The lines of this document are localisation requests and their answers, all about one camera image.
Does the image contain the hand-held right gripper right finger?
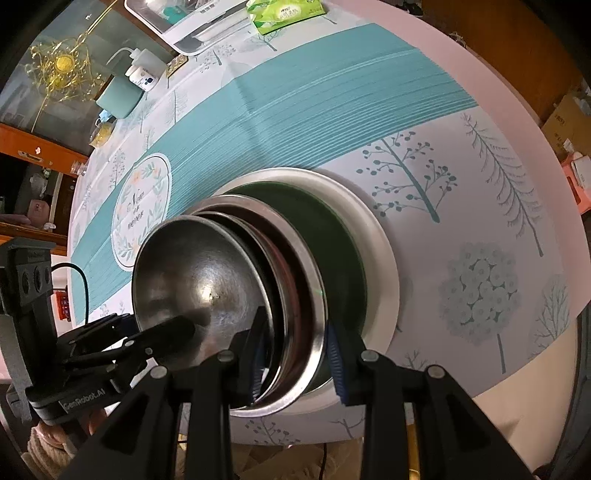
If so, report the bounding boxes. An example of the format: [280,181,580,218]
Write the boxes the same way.
[324,323,532,480]

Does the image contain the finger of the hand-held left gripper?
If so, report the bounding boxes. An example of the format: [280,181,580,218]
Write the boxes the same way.
[65,316,197,371]
[56,313,140,357]

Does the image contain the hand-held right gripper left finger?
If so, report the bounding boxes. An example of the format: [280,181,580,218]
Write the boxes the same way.
[60,307,271,480]

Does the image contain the large steel bowl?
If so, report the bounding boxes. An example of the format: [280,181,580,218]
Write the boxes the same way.
[189,194,329,408]

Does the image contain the small steel bowl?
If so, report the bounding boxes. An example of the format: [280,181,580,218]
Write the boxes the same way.
[198,208,289,393]
[131,215,269,370]

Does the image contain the green white-rimmed plate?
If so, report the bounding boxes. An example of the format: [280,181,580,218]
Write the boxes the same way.
[221,167,400,418]

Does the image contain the person's left forearm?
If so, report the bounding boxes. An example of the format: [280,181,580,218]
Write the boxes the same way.
[21,440,93,480]

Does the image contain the person's left hand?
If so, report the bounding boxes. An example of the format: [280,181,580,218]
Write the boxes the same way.
[28,410,109,457]

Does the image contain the red container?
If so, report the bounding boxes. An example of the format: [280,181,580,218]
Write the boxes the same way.
[54,286,72,324]

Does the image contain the round floral coaster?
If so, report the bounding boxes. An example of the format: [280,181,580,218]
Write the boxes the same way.
[112,154,172,271]

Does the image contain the wooden framed glass door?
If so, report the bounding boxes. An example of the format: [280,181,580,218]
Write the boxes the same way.
[0,0,134,171]

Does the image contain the teal canister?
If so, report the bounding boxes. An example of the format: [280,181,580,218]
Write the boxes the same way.
[95,76,144,120]

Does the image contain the gold door ornament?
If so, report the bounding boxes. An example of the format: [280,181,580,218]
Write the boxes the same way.
[30,0,121,134]

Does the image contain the white pill bottle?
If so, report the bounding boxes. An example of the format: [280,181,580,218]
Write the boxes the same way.
[126,65,160,90]

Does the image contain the clear squeeze bottle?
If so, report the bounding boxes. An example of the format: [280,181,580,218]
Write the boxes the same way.
[107,46,168,77]

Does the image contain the white dish cabinet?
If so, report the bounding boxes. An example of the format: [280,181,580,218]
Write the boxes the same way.
[124,0,252,57]

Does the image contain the orange pink container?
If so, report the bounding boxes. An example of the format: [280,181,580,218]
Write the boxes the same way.
[561,154,591,215]

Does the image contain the cardboard box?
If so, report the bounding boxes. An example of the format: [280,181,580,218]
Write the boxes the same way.
[540,90,591,160]

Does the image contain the green tissue pack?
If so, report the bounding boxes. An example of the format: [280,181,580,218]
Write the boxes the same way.
[246,0,326,35]

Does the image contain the black cable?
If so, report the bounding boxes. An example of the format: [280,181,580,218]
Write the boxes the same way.
[50,262,89,326]

